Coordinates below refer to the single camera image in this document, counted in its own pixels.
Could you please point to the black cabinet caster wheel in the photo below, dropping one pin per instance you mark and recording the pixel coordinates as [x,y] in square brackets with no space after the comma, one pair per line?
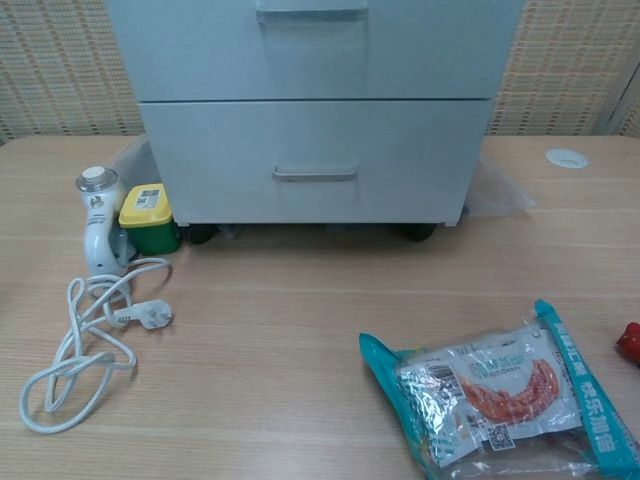
[201,234]
[418,232]

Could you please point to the white drawer cabinet body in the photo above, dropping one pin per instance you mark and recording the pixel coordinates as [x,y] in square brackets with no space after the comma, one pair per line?
[465,165]

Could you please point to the green box with yellow lid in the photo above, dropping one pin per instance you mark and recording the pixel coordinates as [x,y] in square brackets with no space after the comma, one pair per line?
[148,220]

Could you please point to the clear plastic sheet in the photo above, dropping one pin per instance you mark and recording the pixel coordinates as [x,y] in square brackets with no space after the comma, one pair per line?
[500,192]

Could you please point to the white handheld massager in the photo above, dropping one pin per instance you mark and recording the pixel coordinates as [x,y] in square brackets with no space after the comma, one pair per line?
[99,220]

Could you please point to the teal sausage snack package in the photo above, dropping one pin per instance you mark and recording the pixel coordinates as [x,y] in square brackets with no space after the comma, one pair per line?
[500,395]

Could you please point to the woven bamboo screen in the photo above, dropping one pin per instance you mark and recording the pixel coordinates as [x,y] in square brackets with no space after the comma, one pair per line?
[60,65]

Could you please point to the red object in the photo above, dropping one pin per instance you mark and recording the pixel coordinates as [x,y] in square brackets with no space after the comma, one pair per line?
[631,341]

